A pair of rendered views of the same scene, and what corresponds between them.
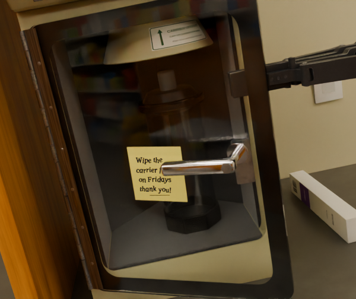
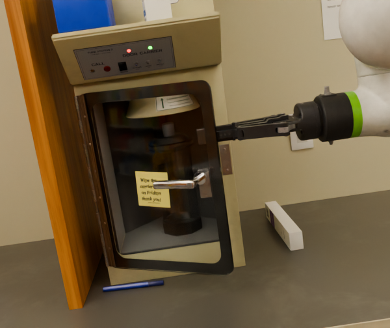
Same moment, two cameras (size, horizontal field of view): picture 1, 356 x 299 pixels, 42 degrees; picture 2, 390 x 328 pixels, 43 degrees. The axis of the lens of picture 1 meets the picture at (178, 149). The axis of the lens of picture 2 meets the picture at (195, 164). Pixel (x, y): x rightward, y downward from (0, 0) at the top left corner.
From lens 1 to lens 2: 44 cm
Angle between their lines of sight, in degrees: 4
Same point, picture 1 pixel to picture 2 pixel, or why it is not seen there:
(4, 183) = (58, 189)
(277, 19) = (262, 85)
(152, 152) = (150, 175)
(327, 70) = (251, 132)
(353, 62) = (266, 128)
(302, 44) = (281, 104)
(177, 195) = (164, 203)
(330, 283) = (268, 273)
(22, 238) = (67, 224)
